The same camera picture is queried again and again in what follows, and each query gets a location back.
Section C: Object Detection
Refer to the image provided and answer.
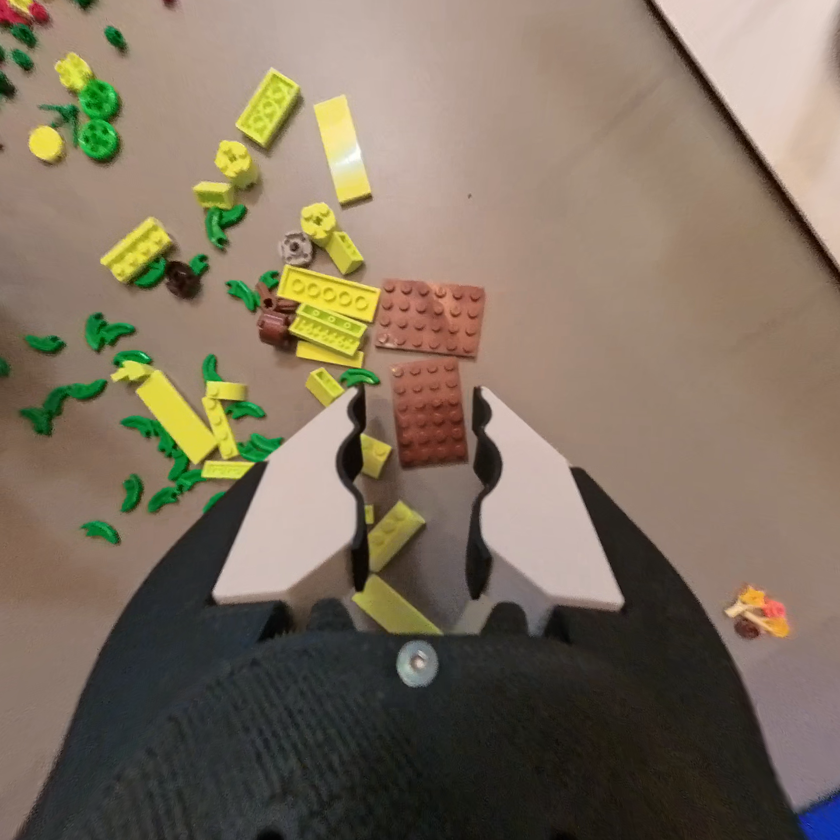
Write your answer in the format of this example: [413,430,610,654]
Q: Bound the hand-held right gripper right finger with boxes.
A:
[465,386,626,613]

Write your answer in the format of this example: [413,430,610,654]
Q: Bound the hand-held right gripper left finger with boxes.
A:
[210,386,370,606]

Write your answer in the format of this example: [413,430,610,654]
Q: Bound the brown studded toy plate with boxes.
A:
[375,278,487,361]
[390,359,475,469]

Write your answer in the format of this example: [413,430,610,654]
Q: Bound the small brown brick cluster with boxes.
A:
[255,281,298,349]

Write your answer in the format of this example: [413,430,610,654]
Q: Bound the small yellow pink flower piece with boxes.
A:
[724,583,791,641]

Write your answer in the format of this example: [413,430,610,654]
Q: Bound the scattered lime toy bricks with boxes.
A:
[28,51,445,636]

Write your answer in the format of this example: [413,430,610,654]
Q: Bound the blue box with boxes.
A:
[796,789,840,840]

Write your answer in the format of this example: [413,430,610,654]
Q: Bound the green round toy piece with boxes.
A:
[77,119,122,162]
[78,79,122,121]

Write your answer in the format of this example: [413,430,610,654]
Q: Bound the white tray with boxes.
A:
[646,0,840,271]

